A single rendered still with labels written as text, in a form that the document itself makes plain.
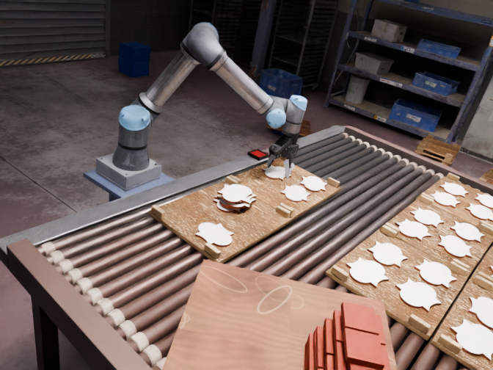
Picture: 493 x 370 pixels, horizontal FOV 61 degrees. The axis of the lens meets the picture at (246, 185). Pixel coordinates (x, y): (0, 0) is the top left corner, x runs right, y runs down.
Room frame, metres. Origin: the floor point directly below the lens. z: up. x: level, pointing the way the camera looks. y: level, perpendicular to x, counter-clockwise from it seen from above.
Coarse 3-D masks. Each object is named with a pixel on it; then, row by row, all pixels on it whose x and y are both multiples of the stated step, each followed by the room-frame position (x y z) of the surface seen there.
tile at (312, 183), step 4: (312, 176) 1.75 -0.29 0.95; (304, 180) 1.70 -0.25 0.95; (308, 180) 1.71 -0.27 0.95; (312, 180) 1.72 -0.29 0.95; (316, 180) 1.73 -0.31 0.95; (320, 180) 1.73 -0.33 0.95; (300, 184) 1.67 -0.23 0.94; (304, 184) 1.66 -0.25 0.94; (308, 184) 1.67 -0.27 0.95; (312, 184) 1.67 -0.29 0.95; (316, 184) 1.68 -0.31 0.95; (320, 184) 1.69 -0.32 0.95; (324, 184) 1.70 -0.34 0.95; (308, 188) 1.63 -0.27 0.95; (312, 188) 1.64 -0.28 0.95; (316, 188) 1.65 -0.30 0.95; (320, 188) 1.65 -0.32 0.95
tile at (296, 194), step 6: (288, 186) 1.61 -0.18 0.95; (294, 186) 1.62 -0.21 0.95; (300, 186) 1.63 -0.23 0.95; (282, 192) 1.55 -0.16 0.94; (288, 192) 1.55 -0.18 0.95; (294, 192) 1.57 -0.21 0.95; (300, 192) 1.58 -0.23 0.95; (306, 192) 1.59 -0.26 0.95; (288, 198) 1.51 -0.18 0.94; (294, 198) 1.52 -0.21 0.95; (300, 198) 1.53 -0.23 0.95; (306, 198) 1.54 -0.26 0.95
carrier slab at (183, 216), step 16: (208, 192) 1.44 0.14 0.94; (176, 208) 1.28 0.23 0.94; (192, 208) 1.30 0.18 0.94; (208, 208) 1.32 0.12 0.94; (256, 208) 1.39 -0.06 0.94; (272, 208) 1.42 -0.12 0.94; (176, 224) 1.19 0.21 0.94; (192, 224) 1.21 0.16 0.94; (224, 224) 1.25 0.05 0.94; (240, 224) 1.26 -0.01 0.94; (256, 224) 1.29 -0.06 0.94; (272, 224) 1.31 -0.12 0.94; (192, 240) 1.12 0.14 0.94; (240, 240) 1.17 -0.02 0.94; (256, 240) 1.19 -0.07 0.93; (208, 256) 1.06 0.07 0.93; (224, 256) 1.07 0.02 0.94
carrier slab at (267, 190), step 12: (264, 168) 1.76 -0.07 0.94; (300, 168) 1.83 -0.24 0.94; (252, 180) 1.62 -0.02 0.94; (264, 180) 1.64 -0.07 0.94; (276, 180) 1.66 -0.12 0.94; (288, 180) 1.69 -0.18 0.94; (300, 180) 1.71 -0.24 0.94; (324, 180) 1.76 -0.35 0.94; (252, 192) 1.51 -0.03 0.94; (264, 192) 1.53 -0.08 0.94; (276, 192) 1.55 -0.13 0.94; (312, 192) 1.62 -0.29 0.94; (324, 192) 1.64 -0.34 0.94; (336, 192) 1.68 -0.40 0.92; (276, 204) 1.45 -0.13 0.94; (288, 204) 1.48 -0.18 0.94; (300, 204) 1.49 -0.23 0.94; (312, 204) 1.51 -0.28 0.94
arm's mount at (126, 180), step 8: (96, 160) 1.52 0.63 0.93; (104, 160) 1.52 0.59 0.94; (152, 160) 1.61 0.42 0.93; (96, 168) 1.52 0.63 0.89; (104, 168) 1.49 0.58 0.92; (112, 168) 1.47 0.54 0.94; (152, 168) 1.54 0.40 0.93; (160, 168) 1.58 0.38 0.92; (104, 176) 1.49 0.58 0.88; (112, 176) 1.47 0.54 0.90; (120, 176) 1.44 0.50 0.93; (128, 176) 1.44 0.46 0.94; (136, 176) 1.47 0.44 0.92; (144, 176) 1.51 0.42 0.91; (152, 176) 1.55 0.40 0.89; (120, 184) 1.44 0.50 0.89; (128, 184) 1.44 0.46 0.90; (136, 184) 1.48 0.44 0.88
